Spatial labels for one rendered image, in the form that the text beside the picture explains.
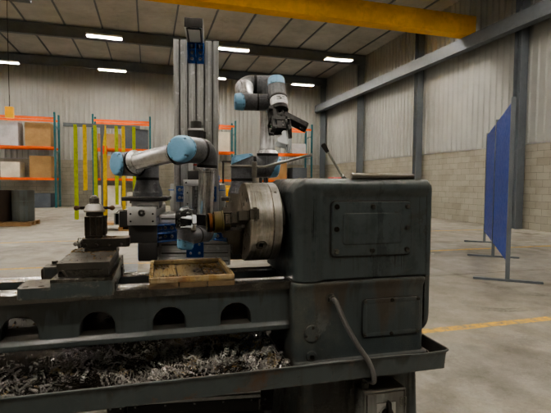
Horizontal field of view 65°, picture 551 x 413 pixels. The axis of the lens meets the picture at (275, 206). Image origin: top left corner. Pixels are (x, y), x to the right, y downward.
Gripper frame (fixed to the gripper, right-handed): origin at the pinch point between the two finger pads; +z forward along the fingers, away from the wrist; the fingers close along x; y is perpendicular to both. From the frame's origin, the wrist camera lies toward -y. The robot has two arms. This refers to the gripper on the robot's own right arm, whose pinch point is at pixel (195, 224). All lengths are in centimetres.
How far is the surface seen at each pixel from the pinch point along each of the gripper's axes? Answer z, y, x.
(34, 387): 13, 52, -55
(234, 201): -9.1, -16.0, 8.6
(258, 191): 5.6, -23.0, 13.9
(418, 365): 28, -84, -49
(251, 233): 11.9, -19.7, -1.7
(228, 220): 2.5, -12.3, 2.1
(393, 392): 24, -77, -60
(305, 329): 18, -41, -36
